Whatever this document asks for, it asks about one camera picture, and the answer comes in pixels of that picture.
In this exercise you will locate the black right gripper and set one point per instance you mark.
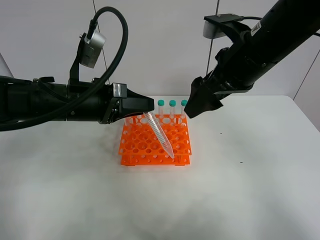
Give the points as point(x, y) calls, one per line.
point(216, 85)

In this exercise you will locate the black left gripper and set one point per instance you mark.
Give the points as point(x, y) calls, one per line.
point(133, 104)

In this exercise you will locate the clear test tube teal cap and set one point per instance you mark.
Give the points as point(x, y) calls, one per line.
point(159, 133)

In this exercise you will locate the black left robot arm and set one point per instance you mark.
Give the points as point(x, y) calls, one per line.
point(27, 103)

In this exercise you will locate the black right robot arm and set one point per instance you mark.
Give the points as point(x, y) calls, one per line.
point(254, 51)

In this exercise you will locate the orange test tube rack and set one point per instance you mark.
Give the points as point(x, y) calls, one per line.
point(140, 146)

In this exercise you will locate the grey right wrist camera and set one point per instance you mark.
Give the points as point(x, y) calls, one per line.
point(220, 25)

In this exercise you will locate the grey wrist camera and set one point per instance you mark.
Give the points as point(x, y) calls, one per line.
point(220, 25)
point(92, 49)

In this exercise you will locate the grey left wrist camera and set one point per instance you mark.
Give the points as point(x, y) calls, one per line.
point(92, 49)

